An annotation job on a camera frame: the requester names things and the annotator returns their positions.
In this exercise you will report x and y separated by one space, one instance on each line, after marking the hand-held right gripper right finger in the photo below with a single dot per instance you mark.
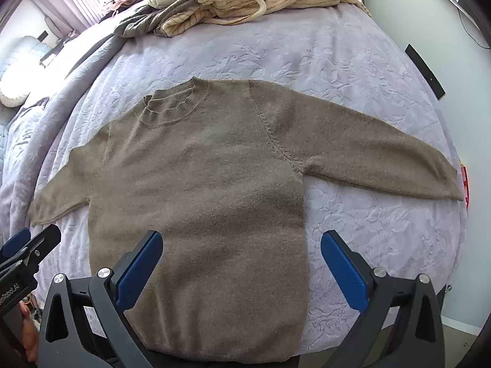
345 272

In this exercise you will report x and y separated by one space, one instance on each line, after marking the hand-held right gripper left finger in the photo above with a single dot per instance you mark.
140 268

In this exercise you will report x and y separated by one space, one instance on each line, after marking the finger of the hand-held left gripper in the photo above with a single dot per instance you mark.
46 237
15 240

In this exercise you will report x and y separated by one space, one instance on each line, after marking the brown knit sweater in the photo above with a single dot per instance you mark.
199 184

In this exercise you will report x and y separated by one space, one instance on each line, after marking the person's left hand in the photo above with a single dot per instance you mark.
30 333

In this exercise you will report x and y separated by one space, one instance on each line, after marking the red item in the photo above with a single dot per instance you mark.
465 184

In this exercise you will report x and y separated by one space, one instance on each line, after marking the grey quilted mat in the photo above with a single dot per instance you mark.
23 51

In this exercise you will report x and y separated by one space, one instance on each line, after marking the lavender embossed bed blanket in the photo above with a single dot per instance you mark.
307 65

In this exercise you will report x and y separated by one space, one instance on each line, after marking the black frame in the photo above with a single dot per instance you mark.
46 58

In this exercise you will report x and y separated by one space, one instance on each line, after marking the black wall plate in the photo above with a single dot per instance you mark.
425 71

